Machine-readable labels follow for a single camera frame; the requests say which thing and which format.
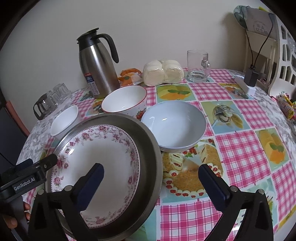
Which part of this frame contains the colourful candy packet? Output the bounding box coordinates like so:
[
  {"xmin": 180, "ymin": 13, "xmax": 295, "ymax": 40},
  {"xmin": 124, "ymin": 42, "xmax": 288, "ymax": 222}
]
[{"xmin": 277, "ymin": 92, "xmax": 296, "ymax": 120}]

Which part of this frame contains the green patterned cloth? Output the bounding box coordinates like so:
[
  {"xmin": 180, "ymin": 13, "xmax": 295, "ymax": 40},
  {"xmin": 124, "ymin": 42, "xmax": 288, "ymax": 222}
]
[{"xmin": 233, "ymin": 5, "xmax": 250, "ymax": 29}]

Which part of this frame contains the stainless steel thermos jug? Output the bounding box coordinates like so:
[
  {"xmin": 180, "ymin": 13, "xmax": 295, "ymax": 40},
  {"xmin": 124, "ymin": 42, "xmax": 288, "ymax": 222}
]
[{"xmin": 76, "ymin": 28, "xmax": 119, "ymax": 100}]

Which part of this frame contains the strawberry print bowl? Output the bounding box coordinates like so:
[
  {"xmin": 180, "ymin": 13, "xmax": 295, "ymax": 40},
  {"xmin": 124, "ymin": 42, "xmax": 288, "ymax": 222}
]
[{"xmin": 101, "ymin": 85, "xmax": 148, "ymax": 121}]

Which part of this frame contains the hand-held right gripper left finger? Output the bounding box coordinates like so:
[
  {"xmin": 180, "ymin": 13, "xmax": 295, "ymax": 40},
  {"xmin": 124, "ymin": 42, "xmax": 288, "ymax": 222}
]
[{"xmin": 28, "ymin": 163, "xmax": 105, "ymax": 241}]

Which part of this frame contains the stainless steel basin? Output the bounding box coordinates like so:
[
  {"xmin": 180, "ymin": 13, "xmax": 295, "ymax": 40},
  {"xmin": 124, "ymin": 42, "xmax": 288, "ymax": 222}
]
[{"xmin": 45, "ymin": 113, "xmax": 163, "ymax": 240}]

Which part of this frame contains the clear glass mug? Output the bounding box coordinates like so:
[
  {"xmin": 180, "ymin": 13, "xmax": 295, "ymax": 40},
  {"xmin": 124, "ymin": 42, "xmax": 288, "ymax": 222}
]
[{"xmin": 186, "ymin": 50, "xmax": 211, "ymax": 82}]

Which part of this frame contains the plain white bowl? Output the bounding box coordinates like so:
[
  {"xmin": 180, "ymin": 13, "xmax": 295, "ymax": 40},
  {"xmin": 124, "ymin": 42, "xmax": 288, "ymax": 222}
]
[{"xmin": 50, "ymin": 105, "xmax": 79, "ymax": 137}]

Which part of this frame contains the clear glass tumbler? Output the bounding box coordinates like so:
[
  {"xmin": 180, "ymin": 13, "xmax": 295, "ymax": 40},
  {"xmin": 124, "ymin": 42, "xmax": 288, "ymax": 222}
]
[
  {"xmin": 54, "ymin": 83, "xmax": 72, "ymax": 102},
  {"xmin": 50, "ymin": 89, "xmax": 62, "ymax": 106}
]

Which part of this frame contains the dark cabinet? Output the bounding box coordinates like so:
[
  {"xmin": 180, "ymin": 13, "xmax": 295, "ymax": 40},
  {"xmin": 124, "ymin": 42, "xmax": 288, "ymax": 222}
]
[{"xmin": 0, "ymin": 100, "xmax": 29, "ymax": 167}]

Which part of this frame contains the black charger plug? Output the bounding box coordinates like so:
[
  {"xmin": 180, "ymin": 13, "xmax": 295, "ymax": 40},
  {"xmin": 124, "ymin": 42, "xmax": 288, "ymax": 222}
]
[{"xmin": 245, "ymin": 67, "xmax": 259, "ymax": 87}]

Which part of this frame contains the beige paper bag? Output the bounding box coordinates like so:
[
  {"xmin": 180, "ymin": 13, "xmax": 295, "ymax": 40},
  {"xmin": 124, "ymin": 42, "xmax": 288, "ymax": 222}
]
[{"xmin": 245, "ymin": 8, "xmax": 277, "ymax": 41}]

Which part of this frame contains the person's left hand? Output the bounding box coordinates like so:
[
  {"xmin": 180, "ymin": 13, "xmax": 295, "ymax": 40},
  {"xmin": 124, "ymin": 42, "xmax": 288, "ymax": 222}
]
[{"xmin": 0, "ymin": 201, "xmax": 32, "ymax": 230}]

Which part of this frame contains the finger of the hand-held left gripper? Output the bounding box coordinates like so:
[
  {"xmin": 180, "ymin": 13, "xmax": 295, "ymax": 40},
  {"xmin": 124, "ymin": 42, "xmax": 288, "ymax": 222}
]
[{"xmin": 35, "ymin": 153, "xmax": 58, "ymax": 171}]

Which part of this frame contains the pink checked tablecloth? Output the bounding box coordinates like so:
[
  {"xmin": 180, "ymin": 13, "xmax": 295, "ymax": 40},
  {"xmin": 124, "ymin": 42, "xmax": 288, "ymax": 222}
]
[{"xmin": 39, "ymin": 67, "xmax": 296, "ymax": 241}]

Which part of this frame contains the floral bowl grey inside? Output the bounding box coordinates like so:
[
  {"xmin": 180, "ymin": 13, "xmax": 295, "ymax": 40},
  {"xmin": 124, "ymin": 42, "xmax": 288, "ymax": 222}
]
[{"xmin": 141, "ymin": 100, "xmax": 207, "ymax": 153}]

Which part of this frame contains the grey floral table cloth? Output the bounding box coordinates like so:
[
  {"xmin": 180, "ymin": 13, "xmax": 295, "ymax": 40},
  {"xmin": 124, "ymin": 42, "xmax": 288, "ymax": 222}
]
[{"xmin": 17, "ymin": 87, "xmax": 296, "ymax": 232}]

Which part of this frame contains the white power strip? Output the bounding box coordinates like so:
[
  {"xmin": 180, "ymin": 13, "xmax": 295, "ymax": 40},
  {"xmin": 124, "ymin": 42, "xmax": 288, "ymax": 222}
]
[{"xmin": 234, "ymin": 75, "xmax": 257, "ymax": 96}]

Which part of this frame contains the bag of steamed buns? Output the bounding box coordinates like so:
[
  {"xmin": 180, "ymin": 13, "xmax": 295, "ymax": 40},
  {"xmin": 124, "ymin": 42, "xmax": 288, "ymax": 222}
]
[{"xmin": 143, "ymin": 59, "xmax": 185, "ymax": 87}]

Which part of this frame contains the round floral rim plate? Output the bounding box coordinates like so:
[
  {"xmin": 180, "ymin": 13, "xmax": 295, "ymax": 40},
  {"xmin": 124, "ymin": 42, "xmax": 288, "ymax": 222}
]
[{"xmin": 51, "ymin": 125, "xmax": 141, "ymax": 229}]

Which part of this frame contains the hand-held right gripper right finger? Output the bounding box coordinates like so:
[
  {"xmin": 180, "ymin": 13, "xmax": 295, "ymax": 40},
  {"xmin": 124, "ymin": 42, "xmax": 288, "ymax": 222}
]
[{"xmin": 198, "ymin": 163, "xmax": 274, "ymax": 241}]

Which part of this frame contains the glass coffee pot black handle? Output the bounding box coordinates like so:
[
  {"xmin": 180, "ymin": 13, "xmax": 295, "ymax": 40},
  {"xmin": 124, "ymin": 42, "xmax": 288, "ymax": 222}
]
[{"xmin": 33, "ymin": 93, "xmax": 55, "ymax": 120}]

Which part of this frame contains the orange snack packet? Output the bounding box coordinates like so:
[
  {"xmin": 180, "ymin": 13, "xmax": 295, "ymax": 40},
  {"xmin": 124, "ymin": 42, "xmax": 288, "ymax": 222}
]
[
  {"xmin": 119, "ymin": 68, "xmax": 141, "ymax": 77},
  {"xmin": 118, "ymin": 72, "xmax": 142, "ymax": 86}
]

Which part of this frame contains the white lattice chair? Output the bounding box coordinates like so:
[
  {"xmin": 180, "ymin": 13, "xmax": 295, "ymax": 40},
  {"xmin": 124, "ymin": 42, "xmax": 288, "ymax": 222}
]
[{"xmin": 268, "ymin": 14, "xmax": 296, "ymax": 98}]

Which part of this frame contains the black charger cable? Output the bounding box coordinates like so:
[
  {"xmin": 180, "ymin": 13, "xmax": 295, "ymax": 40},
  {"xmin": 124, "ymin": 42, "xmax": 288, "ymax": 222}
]
[{"xmin": 245, "ymin": 9, "xmax": 274, "ymax": 70}]

